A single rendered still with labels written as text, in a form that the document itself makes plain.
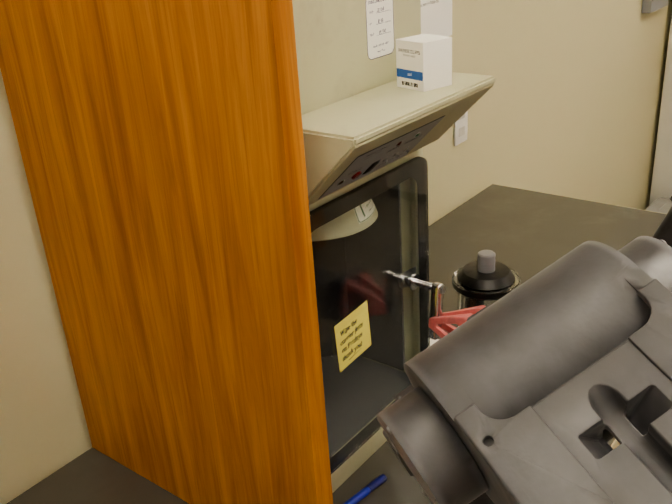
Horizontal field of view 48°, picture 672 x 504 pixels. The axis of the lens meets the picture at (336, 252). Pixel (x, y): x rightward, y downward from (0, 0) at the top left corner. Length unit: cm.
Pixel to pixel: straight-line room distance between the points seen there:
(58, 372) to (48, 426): 9
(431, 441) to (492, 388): 2
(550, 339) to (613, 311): 2
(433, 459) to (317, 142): 61
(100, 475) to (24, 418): 15
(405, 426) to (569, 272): 7
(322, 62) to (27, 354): 65
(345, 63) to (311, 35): 7
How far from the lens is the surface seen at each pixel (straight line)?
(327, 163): 82
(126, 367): 114
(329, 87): 94
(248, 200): 80
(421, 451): 24
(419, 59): 97
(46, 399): 131
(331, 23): 93
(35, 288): 123
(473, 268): 125
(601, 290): 25
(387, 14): 103
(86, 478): 130
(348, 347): 106
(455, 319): 112
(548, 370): 24
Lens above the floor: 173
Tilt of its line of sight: 25 degrees down
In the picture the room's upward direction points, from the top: 4 degrees counter-clockwise
